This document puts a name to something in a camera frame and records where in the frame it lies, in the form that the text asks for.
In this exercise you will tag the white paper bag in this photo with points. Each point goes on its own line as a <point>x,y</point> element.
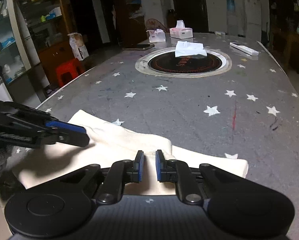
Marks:
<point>78,47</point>

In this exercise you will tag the white remote control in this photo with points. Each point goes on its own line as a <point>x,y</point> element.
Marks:
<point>244,49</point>

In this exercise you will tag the black smartphone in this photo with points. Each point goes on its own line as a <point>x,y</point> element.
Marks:
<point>140,47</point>

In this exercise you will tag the glass display cabinet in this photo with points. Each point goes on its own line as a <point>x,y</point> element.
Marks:
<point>33,43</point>

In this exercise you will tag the round black induction hob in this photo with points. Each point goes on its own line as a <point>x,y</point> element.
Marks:
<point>163,62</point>

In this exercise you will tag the crumpled white tissue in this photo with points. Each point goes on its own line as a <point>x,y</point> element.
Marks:
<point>184,48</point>

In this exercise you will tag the white refrigerator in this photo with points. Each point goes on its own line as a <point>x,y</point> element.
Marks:
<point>253,19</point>

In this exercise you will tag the grey star-patterned table mat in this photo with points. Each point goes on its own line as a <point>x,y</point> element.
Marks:
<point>250,112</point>

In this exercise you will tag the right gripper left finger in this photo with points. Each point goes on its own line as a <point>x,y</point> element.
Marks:
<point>117,176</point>

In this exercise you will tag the pink tissue box right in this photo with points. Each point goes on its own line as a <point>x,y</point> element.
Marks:
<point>180,31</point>

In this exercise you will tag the pink tissue box left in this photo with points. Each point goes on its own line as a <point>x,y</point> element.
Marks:
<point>156,36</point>

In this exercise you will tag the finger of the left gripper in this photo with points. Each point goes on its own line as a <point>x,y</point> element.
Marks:
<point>69,134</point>

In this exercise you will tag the water dispenser with bottle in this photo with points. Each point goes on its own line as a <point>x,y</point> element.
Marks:
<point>231,18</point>

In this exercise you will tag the small green white packet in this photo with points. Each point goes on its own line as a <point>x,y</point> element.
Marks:
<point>219,33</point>

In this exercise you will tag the pink tissue box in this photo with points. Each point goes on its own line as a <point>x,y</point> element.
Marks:
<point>180,31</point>
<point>156,36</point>

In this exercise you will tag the cream fleece garment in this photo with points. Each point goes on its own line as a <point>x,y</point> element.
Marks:
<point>110,143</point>

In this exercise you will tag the red plastic stool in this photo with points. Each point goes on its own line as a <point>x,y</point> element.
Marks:
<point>68,71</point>

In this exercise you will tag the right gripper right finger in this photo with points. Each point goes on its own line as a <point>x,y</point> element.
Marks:
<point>178,173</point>

